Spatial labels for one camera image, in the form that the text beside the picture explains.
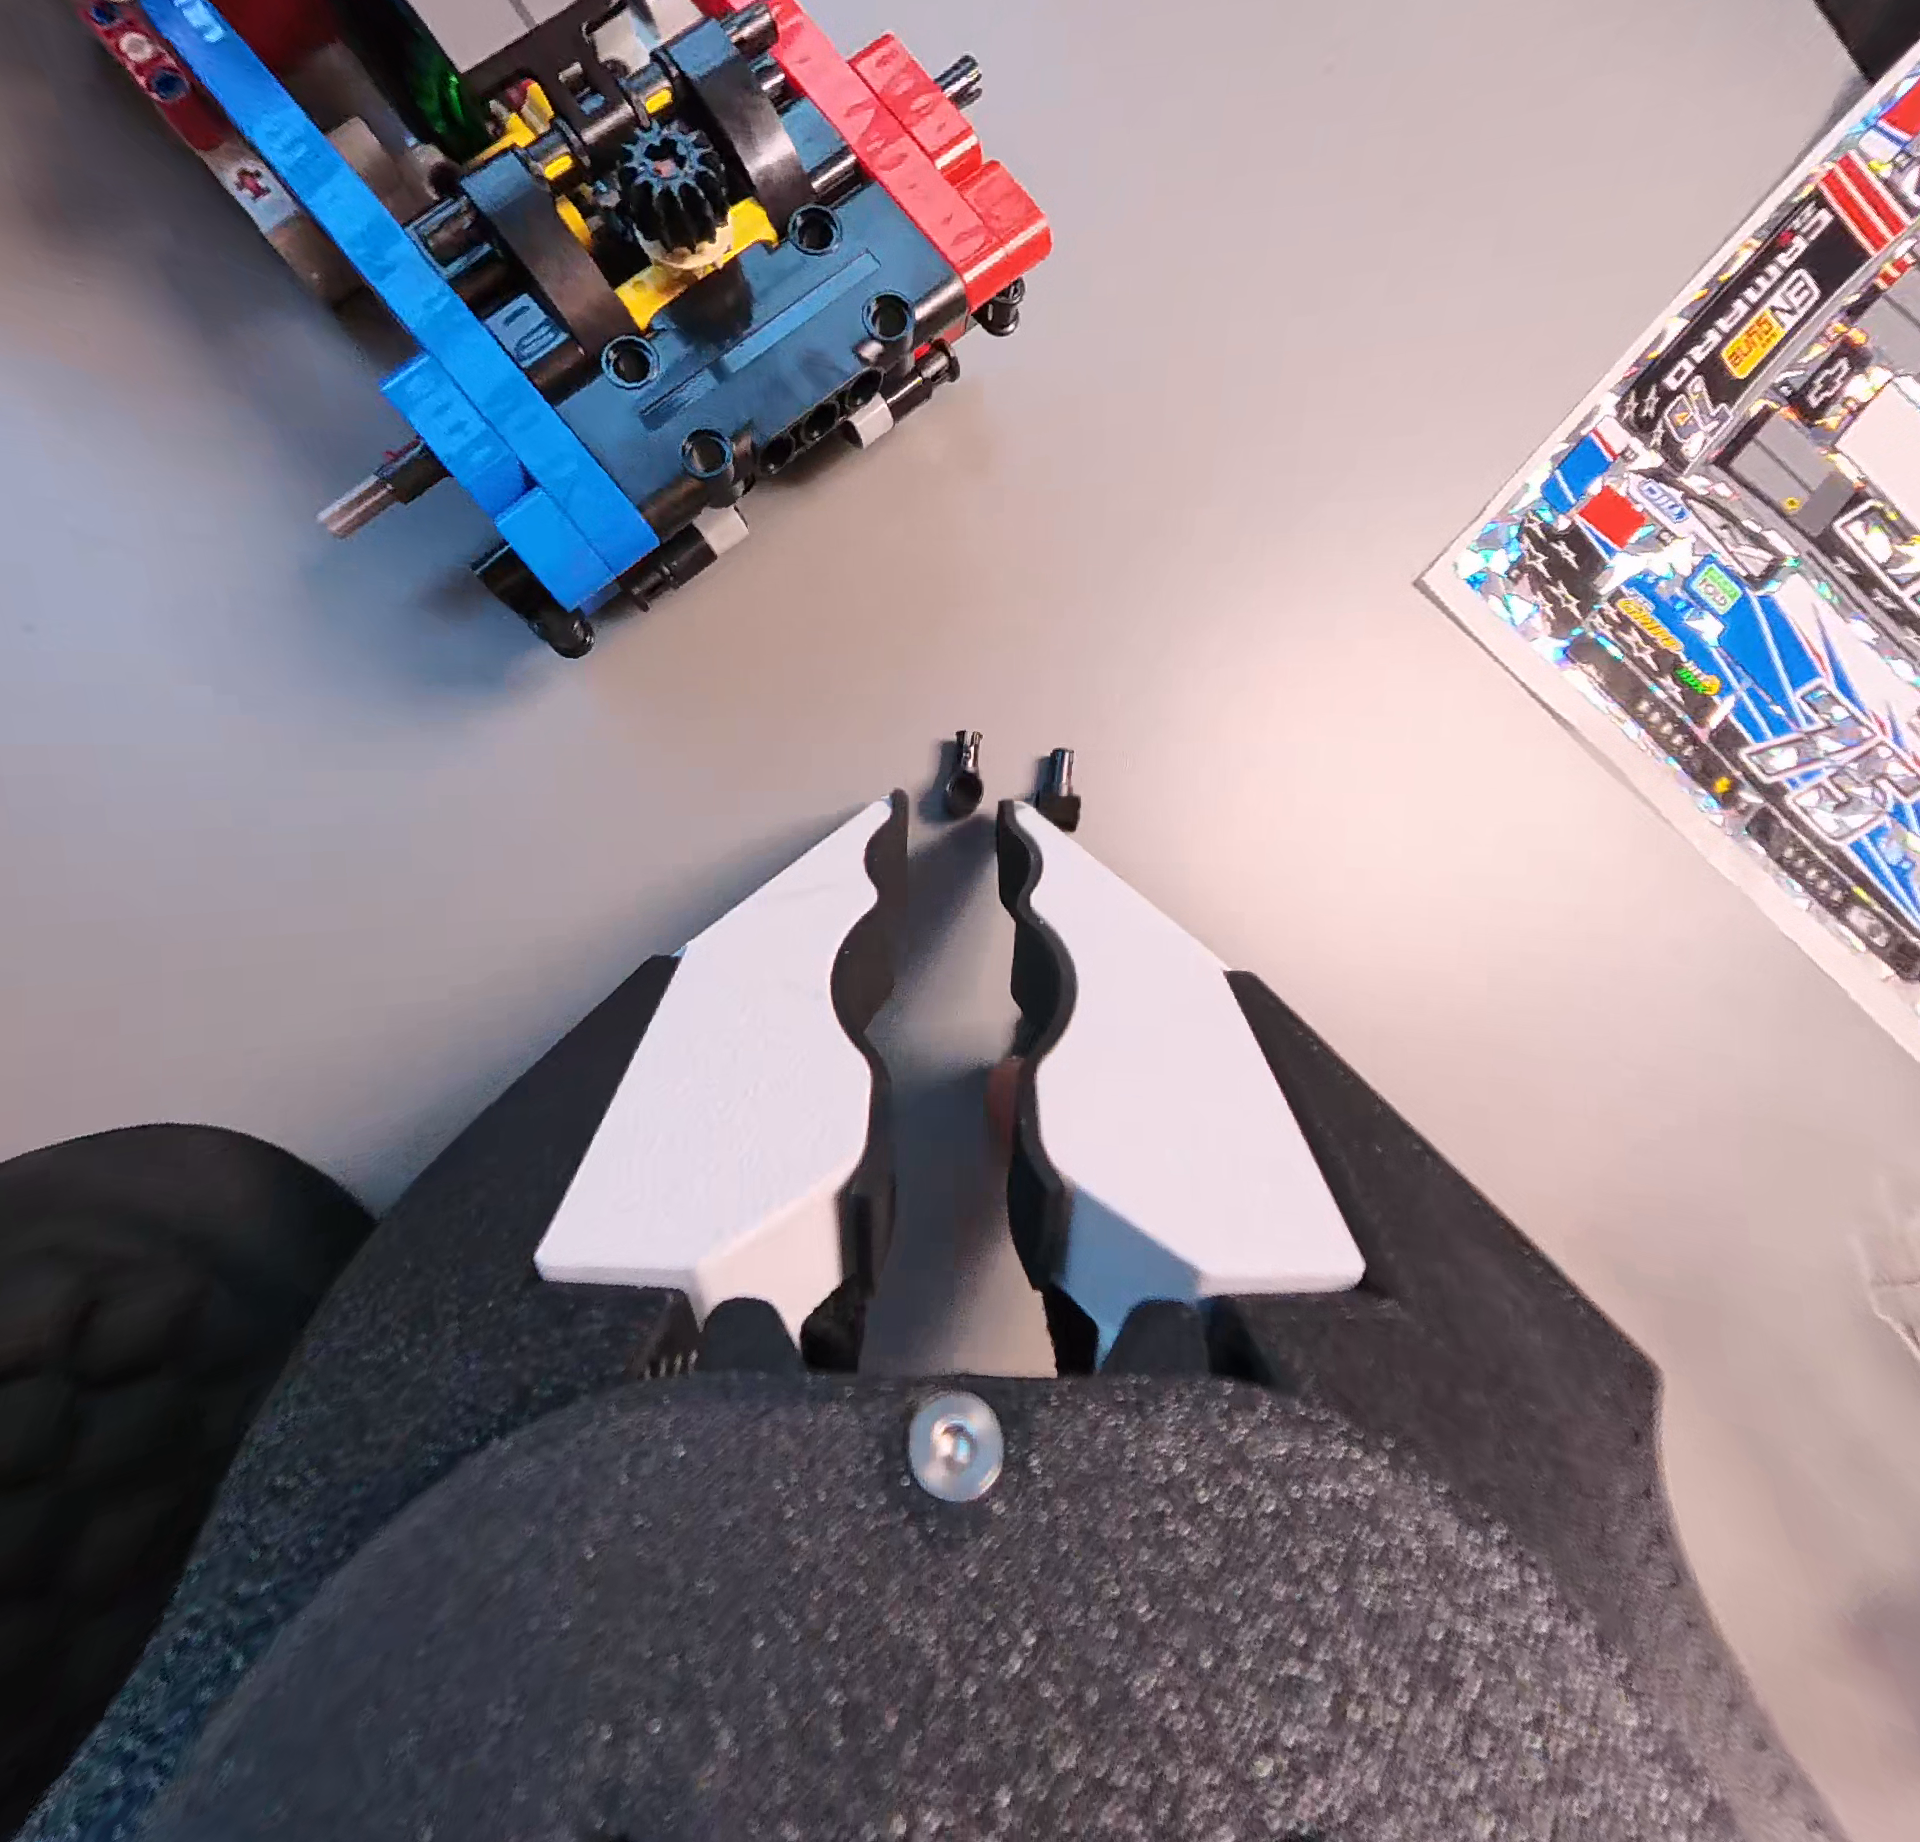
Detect colourful sticker sheet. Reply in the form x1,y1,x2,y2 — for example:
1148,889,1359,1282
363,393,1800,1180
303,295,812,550
1417,33,1920,1028

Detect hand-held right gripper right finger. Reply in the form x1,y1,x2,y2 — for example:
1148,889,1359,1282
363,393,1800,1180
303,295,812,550
993,797,1369,1371

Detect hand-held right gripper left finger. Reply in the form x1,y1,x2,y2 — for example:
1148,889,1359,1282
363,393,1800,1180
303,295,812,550
533,788,915,1371

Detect black padded armrest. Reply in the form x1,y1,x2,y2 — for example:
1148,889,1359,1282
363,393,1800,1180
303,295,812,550
0,1122,378,1788

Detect lego car chassis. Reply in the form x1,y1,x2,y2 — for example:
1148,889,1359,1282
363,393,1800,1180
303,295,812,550
36,0,1056,659

